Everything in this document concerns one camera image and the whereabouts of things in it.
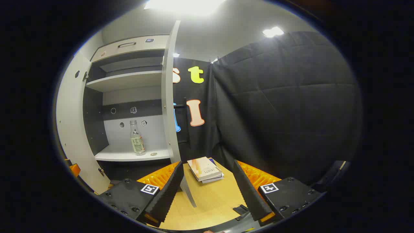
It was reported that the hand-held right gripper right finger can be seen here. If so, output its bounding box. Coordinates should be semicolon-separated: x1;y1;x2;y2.
232;160;326;227

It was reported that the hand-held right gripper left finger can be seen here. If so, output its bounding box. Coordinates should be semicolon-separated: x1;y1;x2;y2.
97;161;185;227

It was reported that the clear glass bottle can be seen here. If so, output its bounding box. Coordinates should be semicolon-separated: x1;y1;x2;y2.
130;120;146;156

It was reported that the grey cabinet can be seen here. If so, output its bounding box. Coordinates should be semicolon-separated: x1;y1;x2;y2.
82;34;172;182

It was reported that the white paperback book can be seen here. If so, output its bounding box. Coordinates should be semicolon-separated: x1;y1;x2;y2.
187;157;223;182

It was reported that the black backdrop cloth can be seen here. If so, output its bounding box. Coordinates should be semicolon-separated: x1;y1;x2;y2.
172;58;218;163

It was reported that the black quilted cloth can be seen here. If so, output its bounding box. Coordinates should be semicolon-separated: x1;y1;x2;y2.
210;31;363;187

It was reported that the black door handle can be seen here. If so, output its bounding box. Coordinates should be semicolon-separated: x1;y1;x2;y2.
174;97;188;145

